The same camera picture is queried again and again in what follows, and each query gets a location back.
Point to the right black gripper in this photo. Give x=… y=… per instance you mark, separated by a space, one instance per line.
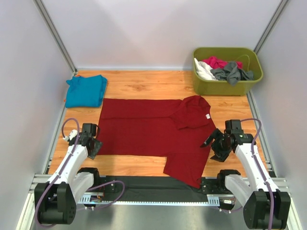
x=219 y=156

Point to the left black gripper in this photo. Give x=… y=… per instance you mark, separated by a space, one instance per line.
x=97 y=146

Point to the dark red t shirt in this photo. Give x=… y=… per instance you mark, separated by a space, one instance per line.
x=174 y=129

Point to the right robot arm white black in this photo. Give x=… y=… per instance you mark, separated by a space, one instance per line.
x=254 y=177

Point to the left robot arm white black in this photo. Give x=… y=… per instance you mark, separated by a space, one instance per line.
x=64 y=179

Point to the folded blue t shirt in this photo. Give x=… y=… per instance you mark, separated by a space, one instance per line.
x=85 y=91

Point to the olive green plastic bin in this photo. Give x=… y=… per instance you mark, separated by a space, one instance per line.
x=249 y=60

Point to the grey t shirt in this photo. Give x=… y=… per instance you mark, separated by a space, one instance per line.
x=232 y=74

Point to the white t shirt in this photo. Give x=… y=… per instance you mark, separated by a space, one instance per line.
x=204 y=70

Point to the pink t shirt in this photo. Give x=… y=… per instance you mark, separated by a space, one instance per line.
x=215 y=63

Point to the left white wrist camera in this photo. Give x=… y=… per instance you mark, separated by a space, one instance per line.
x=71 y=136

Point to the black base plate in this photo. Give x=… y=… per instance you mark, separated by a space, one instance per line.
x=165 y=189

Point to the aluminium frame rail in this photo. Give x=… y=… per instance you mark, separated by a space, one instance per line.
x=107 y=194

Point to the right aluminium corner post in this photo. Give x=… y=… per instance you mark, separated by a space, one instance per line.
x=271 y=24

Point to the aluminium corner post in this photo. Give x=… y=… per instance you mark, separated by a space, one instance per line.
x=271 y=24
x=54 y=32

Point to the left aluminium corner post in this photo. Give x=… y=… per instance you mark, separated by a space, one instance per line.
x=54 y=32

